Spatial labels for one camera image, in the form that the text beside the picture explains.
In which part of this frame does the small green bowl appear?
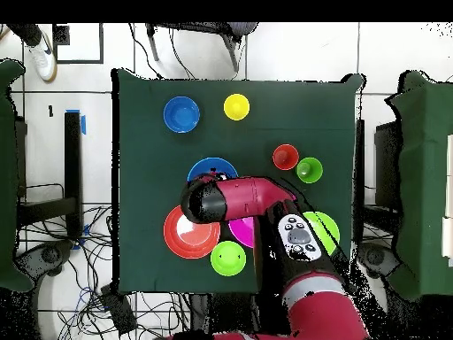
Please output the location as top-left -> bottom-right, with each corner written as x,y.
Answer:
209,240 -> 248,277

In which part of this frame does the large pink bowl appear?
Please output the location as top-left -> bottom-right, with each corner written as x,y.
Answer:
227,192 -> 297,249

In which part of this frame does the blue tape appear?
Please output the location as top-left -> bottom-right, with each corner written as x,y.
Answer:
65,108 -> 87,135

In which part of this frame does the black metal stand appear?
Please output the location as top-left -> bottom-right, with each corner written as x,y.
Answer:
354,118 -> 403,245
15,111 -> 84,240

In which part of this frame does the green cloth side table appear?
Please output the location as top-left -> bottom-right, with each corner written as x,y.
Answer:
385,70 -> 453,302
0,58 -> 35,293

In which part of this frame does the small dark blue bowl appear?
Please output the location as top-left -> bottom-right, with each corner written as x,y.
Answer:
163,96 -> 202,135

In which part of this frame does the dark green table cloth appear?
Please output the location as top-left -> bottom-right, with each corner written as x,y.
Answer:
111,67 -> 365,295

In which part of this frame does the orange cup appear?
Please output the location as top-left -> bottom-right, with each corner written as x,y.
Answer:
272,143 -> 301,172

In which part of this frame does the black power strip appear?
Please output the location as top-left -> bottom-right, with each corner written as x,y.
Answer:
100,284 -> 137,336

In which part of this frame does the grey chair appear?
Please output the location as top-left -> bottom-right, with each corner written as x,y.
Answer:
144,22 -> 259,73

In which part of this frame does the person's foot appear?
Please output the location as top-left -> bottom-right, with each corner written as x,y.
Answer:
26,29 -> 58,83

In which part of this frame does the orange bowl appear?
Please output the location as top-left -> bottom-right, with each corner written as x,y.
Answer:
162,205 -> 222,260

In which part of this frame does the green cup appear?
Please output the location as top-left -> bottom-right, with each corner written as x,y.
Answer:
296,156 -> 324,184

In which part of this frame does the yellow cup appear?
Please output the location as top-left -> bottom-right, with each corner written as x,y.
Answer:
223,93 -> 251,122

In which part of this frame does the black square frame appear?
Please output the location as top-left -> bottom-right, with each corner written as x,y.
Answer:
52,23 -> 104,65

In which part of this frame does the large green bowl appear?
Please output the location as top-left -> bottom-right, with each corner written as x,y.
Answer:
302,211 -> 342,257

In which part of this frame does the person's leg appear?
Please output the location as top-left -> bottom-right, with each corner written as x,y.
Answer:
6,23 -> 43,48

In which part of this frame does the light blue bowl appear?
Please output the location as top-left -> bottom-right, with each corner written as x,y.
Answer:
186,156 -> 239,182

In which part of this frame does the tangle of cables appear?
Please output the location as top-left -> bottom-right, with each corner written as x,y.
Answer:
17,203 -> 188,340

